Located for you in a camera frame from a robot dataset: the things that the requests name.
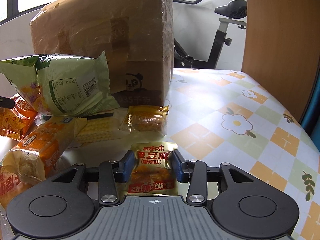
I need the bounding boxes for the gold spicy tofu snack packet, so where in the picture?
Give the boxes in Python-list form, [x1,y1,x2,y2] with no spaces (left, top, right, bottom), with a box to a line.
[117,141,178,198]

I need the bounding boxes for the orange snack bag far left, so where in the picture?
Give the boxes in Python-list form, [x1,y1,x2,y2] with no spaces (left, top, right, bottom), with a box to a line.
[1,94,37,141]

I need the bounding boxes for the clear yellow cracker packet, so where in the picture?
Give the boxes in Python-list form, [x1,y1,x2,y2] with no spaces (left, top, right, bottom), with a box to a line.
[68,113,127,148]

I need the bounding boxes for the small orange cake packet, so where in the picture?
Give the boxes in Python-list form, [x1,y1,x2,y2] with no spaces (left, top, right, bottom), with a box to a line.
[120,105,169,135]

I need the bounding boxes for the green chip bag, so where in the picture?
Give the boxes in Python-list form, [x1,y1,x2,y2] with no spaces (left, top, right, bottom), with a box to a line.
[1,53,119,116]

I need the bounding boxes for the floral checkered tablecloth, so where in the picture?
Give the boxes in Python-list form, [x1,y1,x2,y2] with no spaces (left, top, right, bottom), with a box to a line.
[63,69,319,239]

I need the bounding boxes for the orange bread loaf package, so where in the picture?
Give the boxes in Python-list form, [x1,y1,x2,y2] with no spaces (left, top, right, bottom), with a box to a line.
[3,116,87,185]

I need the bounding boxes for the red-lettered bread package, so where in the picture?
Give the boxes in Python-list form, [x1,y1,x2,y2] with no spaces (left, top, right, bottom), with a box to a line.
[0,167,32,210]

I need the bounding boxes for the large taped cardboard box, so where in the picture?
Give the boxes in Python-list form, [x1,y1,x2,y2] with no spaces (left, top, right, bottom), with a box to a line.
[30,0,174,107]

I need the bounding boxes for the wooden headboard panel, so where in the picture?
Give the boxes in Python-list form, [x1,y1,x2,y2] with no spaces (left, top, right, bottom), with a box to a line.
[242,0,319,121]

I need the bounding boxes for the black exercise bike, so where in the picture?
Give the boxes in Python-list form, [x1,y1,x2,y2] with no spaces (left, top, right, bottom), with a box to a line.
[174,0,247,69]

